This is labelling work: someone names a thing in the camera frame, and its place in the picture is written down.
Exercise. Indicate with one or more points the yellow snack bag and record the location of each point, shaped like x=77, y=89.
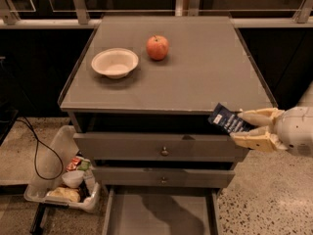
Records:
x=67, y=193

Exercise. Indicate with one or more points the white paper bowl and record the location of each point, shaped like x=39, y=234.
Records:
x=115, y=63

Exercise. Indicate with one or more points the small white cup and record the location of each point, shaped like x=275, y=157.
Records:
x=73, y=179

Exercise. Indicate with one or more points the grey drawer cabinet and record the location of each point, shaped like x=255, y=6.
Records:
x=206, y=64

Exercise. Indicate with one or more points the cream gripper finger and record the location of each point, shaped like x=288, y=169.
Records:
x=260, y=139
x=261, y=117

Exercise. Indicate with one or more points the blue rxbar blueberry wrapper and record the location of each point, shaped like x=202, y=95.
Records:
x=228, y=121

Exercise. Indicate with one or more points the grey middle drawer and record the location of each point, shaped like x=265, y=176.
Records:
x=168, y=177

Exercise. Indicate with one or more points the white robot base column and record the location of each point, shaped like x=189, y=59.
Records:
x=306, y=99

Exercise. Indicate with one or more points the red apple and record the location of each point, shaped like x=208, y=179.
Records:
x=157, y=47

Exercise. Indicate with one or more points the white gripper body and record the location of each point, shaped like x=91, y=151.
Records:
x=297, y=127

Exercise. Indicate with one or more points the grey top drawer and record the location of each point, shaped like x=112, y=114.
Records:
x=158, y=147

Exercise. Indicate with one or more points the clear plastic bin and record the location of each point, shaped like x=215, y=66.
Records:
x=51, y=163

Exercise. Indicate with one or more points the metal window railing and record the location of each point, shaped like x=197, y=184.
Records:
x=87, y=13

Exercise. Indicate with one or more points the grey open bottom drawer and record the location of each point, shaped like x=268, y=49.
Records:
x=161, y=211

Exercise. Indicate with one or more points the green snack packet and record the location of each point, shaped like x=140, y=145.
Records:
x=84, y=165

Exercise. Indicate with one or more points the red snack packet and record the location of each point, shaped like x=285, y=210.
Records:
x=73, y=164

